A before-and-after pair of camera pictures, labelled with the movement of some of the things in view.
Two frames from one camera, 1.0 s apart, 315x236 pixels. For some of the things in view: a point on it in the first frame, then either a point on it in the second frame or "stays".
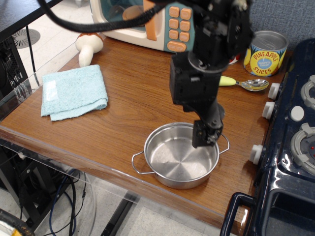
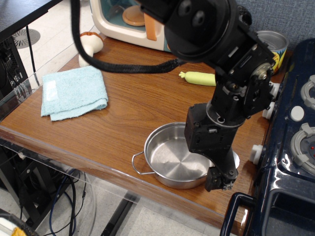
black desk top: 15,14 stays
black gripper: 196,92 → 213,141
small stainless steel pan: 169,155 stays
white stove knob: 255,154 stays
